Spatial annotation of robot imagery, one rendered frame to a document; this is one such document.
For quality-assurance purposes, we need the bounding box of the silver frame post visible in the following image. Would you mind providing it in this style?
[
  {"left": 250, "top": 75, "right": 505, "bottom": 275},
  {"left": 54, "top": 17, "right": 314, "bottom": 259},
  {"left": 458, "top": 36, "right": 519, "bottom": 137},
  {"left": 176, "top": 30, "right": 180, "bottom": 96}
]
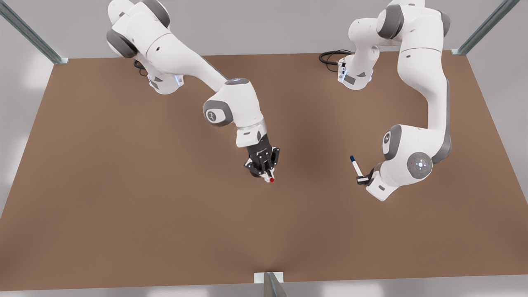
[
  {"left": 451, "top": 0, "right": 521, "bottom": 56},
  {"left": 0, "top": 0, "right": 69, "bottom": 65},
  {"left": 253, "top": 271, "right": 288, "bottom": 297}
]

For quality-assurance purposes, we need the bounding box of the white pen with blue cap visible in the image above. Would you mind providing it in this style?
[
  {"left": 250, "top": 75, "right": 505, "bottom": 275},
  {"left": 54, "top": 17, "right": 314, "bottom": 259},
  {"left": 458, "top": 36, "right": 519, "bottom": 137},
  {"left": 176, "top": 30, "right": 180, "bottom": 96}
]
[{"left": 349, "top": 155, "right": 364, "bottom": 178}]

